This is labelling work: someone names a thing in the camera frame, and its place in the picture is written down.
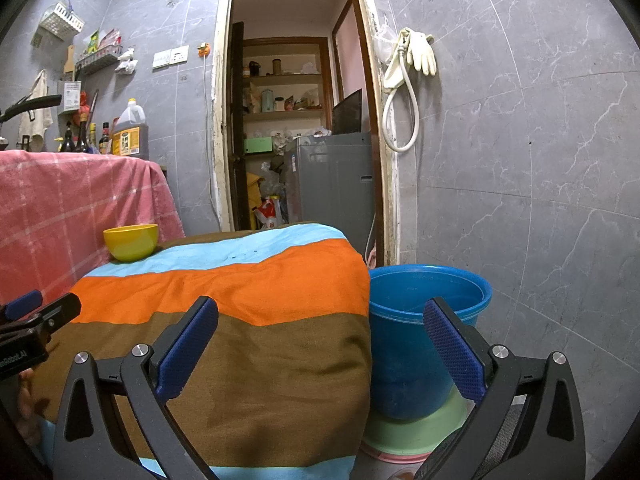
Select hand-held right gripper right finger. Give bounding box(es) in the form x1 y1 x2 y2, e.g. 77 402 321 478
414 297 587 480

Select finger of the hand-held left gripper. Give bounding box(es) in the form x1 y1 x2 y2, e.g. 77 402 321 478
2 289 44 323
39 292 82 347

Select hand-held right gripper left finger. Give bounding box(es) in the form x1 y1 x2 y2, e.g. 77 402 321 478
52 296 221 480

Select blue plastic bucket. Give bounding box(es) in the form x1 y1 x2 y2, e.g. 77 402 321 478
367 264 493 422

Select person's left hand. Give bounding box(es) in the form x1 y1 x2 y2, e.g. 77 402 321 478
15 366 40 423

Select striped blanket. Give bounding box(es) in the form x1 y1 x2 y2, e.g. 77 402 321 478
37 221 372 480

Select yellow bowl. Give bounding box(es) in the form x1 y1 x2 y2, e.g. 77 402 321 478
102 224 160 262

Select green plastic basin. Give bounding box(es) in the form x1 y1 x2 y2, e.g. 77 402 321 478
361 390 473 457

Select pink plaid cloth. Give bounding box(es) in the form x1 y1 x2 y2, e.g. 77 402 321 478
0 150 186 306

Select pink plastic basin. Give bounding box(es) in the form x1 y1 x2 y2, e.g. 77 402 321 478
361 440 436 465

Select red white sack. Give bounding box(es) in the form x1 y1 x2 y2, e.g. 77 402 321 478
252 199 283 231

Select yellow bag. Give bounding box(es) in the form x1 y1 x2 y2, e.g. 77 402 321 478
245 172 263 211

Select large cooking oil bottle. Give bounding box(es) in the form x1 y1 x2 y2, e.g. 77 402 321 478
110 98 150 159

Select grey plastic bag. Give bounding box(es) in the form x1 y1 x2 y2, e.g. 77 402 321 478
260 160 286 196

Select beige hanging towel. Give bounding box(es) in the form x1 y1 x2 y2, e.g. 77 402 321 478
17 70 53 151

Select red plastic item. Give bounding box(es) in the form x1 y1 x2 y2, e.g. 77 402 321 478
75 91 93 126

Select grey refrigerator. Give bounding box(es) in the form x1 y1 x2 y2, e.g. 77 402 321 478
283 132 375 241

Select white blue label box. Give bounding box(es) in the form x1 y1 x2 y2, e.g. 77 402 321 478
62 80 83 111

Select dark wooden door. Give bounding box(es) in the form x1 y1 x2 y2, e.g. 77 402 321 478
227 21 247 232

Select black monitor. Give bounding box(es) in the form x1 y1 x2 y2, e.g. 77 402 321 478
331 88 364 135

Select cream rubber gloves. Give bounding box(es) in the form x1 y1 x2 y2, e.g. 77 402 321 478
406 30 438 77

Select clear plastic bag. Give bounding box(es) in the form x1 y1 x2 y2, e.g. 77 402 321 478
372 25 401 61

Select wire wall shelf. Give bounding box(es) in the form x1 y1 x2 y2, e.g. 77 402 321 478
75 45 124 76

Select brown wooden door frame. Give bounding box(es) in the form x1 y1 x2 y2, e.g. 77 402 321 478
227 0 387 266

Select white wall socket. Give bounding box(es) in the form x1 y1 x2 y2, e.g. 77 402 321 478
152 45 190 68

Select white wall basket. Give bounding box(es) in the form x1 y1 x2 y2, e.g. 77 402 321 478
39 2 86 41

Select wooden wall shelves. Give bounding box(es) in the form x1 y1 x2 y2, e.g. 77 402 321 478
242 37 333 121

